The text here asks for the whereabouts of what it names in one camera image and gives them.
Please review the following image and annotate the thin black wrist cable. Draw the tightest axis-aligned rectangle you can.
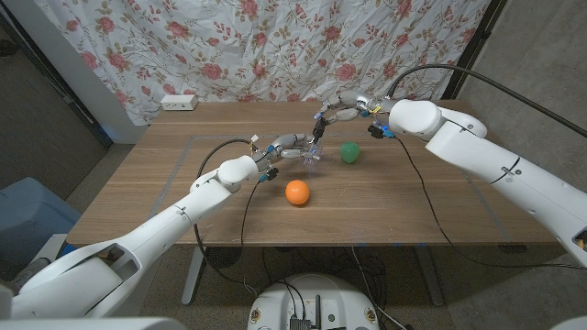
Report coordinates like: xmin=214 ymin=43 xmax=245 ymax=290
xmin=238 ymin=180 xmax=262 ymax=281
xmin=393 ymin=136 xmax=587 ymax=272

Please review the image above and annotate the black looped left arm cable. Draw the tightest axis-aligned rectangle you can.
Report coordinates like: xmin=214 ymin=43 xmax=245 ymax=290
xmin=193 ymin=138 xmax=258 ymax=300

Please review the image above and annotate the floral rose print backdrop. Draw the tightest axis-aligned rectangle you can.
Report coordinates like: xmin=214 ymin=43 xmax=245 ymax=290
xmin=34 ymin=0 xmax=492 ymax=127

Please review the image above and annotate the thin black left wrist cable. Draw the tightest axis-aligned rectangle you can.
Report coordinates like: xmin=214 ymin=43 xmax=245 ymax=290
xmin=238 ymin=180 xmax=262 ymax=281

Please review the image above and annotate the orange ball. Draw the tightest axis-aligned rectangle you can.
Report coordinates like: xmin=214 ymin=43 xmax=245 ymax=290
xmin=284 ymin=179 xmax=311 ymax=206

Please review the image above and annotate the white room pillar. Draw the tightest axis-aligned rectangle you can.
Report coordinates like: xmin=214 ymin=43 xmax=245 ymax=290
xmin=4 ymin=0 xmax=148 ymax=145

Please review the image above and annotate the black round floor object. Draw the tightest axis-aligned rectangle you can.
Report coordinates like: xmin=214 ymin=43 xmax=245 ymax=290
xmin=205 ymin=247 xmax=243 ymax=270

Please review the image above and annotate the white power strip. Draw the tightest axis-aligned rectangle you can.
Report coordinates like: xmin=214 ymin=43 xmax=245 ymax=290
xmin=160 ymin=93 xmax=199 ymax=112

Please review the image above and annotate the black spray nozzle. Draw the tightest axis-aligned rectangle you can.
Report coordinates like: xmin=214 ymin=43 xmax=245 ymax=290
xmin=312 ymin=116 xmax=329 ymax=146

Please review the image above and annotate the black backdrop stand pole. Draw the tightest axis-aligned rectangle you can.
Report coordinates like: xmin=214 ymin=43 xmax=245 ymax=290
xmin=440 ymin=0 xmax=508 ymax=101

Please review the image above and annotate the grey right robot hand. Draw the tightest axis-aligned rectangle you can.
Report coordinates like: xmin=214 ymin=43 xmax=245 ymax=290
xmin=316 ymin=89 xmax=398 ymax=125

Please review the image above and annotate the white robot torso base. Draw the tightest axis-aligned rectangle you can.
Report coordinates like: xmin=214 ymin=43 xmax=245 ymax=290
xmin=247 ymin=273 xmax=381 ymax=330

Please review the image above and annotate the white table leg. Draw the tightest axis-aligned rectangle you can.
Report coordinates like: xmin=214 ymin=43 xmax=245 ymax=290
xmin=415 ymin=246 xmax=446 ymax=307
xmin=181 ymin=246 xmax=207 ymax=307

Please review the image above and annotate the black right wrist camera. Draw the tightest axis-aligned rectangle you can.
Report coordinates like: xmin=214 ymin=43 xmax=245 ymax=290
xmin=366 ymin=122 xmax=396 ymax=139

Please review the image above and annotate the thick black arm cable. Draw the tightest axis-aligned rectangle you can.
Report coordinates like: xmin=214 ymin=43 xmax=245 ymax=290
xmin=387 ymin=63 xmax=587 ymax=138

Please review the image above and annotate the clear spray bottle body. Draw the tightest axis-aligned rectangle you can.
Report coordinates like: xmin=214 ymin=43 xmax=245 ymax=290
xmin=302 ymin=137 xmax=324 ymax=169

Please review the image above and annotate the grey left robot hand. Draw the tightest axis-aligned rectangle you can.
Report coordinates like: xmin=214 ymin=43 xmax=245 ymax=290
xmin=259 ymin=132 xmax=322 ymax=169

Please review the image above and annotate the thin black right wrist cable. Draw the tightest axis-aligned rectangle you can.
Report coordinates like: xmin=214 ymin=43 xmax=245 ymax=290
xmin=393 ymin=136 xmax=587 ymax=272

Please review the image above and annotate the blue grey storage bin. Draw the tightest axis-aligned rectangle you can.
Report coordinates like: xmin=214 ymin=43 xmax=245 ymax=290
xmin=0 ymin=177 xmax=83 ymax=276

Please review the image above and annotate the green ball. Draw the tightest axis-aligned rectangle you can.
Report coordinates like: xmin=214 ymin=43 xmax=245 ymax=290
xmin=338 ymin=140 xmax=361 ymax=165

